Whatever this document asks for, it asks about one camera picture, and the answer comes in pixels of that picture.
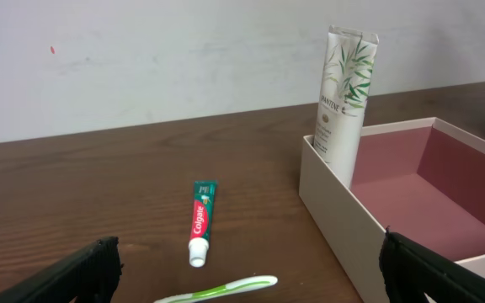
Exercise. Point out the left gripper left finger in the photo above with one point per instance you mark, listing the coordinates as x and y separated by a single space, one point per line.
91 274

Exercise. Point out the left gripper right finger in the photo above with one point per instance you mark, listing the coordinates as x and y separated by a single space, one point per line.
414 274

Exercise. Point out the white Pantene tube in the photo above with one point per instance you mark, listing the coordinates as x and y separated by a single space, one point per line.
346 78

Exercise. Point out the white box pink interior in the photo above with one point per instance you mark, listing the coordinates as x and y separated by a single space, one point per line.
422 178

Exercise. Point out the Colgate toothpaste tube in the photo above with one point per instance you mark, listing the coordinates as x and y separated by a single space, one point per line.
200 234

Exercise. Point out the green white toothbrush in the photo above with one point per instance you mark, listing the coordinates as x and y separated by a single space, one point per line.
232 288

